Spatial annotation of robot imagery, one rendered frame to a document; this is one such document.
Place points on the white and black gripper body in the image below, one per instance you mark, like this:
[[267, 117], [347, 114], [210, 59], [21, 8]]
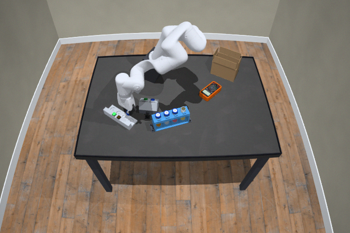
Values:
[[126, 103]]

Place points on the orange pocket multimeter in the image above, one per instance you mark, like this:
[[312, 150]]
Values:
[[210, 91]]

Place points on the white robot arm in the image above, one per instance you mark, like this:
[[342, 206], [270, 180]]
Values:
[[167, 55]]

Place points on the white button housing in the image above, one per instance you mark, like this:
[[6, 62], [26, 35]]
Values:
[[148, 106]]

